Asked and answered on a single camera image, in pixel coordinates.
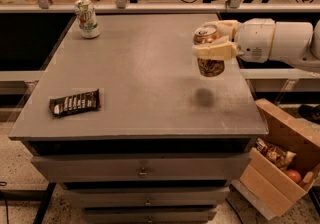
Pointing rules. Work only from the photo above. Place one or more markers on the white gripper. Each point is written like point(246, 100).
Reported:
point(254, 39)

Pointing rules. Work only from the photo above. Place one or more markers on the orange soda can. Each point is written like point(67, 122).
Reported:
point(208, 65)

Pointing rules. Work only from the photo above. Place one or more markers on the red apple in box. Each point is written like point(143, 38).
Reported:
point(294, 175)

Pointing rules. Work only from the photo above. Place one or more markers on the grey drawer cabinet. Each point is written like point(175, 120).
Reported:
point(165, 143)

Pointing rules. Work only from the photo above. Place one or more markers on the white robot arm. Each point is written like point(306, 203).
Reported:
point(296, 44)

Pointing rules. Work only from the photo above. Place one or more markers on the snack bag in box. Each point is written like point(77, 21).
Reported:
point(277, 155)

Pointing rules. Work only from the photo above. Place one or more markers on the black chocolate bar wrapper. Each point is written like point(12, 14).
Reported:
point(75, 104)

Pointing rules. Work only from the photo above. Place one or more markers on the cardboard box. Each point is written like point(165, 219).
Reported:
point(270, 186)

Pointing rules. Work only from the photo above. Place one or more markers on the green white soda can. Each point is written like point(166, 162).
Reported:
point(86, 17)

